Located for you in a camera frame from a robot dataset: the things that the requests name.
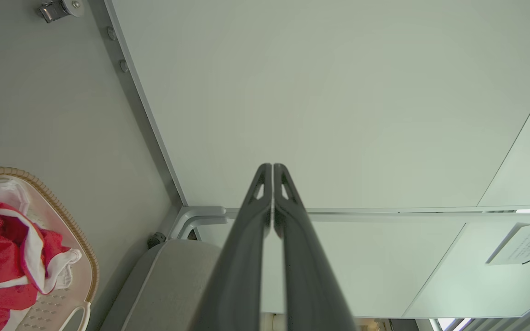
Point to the metal caster wheel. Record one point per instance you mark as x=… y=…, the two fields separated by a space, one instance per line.
x=58 y=9

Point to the white paper notice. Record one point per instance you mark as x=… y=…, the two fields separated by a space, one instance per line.
x=520 y=243

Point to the grey partition bottom rail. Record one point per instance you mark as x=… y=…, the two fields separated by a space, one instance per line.
x=132 y=87

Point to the grey metal partition post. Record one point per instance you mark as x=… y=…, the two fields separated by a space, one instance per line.
x=338 y=214

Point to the black round levelling foot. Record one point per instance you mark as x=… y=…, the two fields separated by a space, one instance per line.
x=156 y=239

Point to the white cloth basket liner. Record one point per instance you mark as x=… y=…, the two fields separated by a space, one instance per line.
x=2 y=193

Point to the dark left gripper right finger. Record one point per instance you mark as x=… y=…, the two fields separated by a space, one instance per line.
x=306 y=276

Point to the grey round bolt head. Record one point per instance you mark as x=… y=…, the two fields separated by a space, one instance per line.
x=111 y=33
x=123 y=65

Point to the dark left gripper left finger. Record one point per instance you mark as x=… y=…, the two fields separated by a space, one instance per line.
x=242 y=266

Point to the white basket with wicker rim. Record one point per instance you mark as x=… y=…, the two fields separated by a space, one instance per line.
x=53 y=303

